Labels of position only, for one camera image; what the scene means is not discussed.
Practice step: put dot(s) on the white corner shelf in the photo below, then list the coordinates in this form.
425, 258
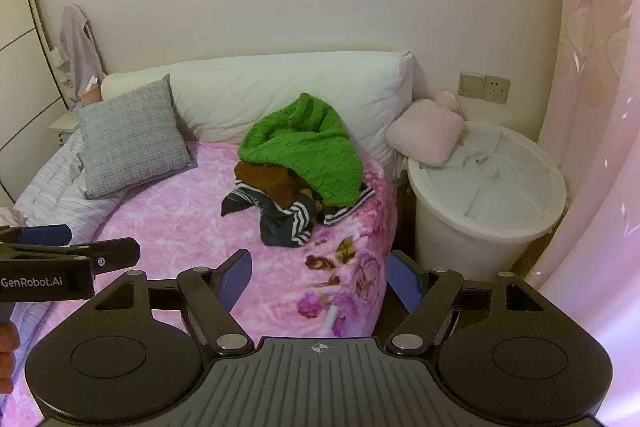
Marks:
59, 64

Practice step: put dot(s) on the grey square pillow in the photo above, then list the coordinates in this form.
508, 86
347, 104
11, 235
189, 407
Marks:
130, 137

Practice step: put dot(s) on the brown garment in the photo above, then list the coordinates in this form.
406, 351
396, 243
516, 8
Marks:
265, 179

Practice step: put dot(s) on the person's left hand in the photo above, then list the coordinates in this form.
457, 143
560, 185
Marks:
7, 352

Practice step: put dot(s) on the beige wall switch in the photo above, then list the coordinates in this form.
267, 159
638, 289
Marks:
471, 84

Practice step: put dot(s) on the beige wall socket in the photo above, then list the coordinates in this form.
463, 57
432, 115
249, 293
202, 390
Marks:
497, 89

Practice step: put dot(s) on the small pink pillow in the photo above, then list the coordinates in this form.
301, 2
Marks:
425, 132

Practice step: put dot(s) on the white lidded plastic bucket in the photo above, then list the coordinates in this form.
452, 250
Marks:
500, 187

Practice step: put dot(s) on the lavender striped quilt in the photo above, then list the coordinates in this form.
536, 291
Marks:
55, 187

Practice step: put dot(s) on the pink patterned curtain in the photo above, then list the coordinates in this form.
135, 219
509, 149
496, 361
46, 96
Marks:
600, 107

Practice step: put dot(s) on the long white pillow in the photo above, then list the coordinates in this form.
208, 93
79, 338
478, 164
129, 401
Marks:
250, 87

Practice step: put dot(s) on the hanging pale pink garment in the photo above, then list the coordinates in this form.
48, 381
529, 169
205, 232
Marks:
75, 47

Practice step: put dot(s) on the white nightstand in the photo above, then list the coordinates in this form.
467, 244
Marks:
65, 124

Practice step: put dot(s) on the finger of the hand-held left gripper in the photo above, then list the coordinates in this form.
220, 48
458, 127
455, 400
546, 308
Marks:
117, 254
45, 235

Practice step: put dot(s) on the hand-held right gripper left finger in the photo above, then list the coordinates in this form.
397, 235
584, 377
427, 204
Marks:
236, 279

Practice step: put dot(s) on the pink floral blanket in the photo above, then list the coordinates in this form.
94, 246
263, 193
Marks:
175, 217

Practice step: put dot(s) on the black white striped garment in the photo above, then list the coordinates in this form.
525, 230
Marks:
290, 222

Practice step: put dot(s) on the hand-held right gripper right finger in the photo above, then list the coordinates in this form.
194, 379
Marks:
402, 279

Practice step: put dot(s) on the green knit sweater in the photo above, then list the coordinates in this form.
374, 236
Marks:
305, 152

